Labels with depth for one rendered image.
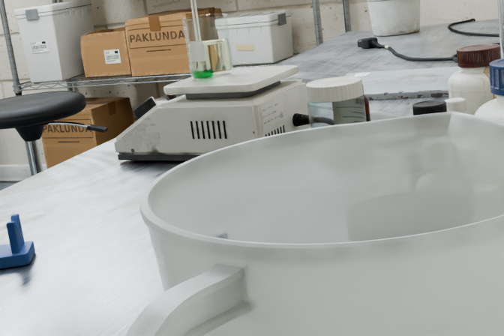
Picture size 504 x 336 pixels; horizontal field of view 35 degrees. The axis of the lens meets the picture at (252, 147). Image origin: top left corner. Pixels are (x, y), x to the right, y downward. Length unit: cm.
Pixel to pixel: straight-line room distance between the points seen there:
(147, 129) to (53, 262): 30
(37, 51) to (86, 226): 284
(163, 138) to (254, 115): 12
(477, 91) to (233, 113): 26
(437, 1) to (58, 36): 156
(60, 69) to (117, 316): 301
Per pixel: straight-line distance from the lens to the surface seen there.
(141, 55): 330
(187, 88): 89
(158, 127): 92
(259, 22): 315
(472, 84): 76
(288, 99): 91
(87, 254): 67
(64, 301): 59
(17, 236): 68
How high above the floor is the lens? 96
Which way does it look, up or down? 13 degrees down
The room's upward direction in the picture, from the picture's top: 7 degrees counter-clockwise
